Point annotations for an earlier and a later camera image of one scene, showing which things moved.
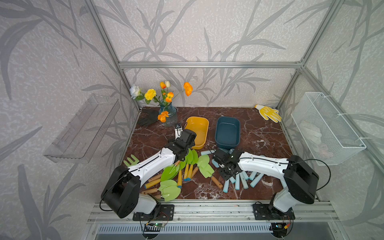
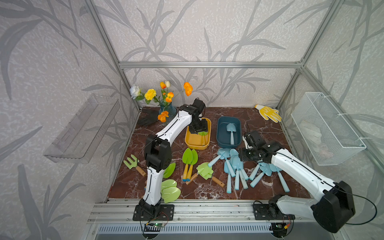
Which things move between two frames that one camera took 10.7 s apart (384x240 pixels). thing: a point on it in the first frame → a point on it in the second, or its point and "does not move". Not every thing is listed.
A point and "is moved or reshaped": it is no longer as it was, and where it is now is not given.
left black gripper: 192,143 → 203,128
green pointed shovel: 195,160 does not move
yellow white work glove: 268,113 does not move
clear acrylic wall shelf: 78,139 does not move
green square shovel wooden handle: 207,171 does not move
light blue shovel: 215,163 is moved or reshaped
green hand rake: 128,162 does not move
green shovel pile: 182,165 → 169,170
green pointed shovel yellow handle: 189,159 does not move
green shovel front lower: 170,192 does not move
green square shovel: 202,160 → 203,170
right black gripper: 224,177 → 242,155
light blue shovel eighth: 254,182 does not move
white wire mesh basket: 322,132 does not move
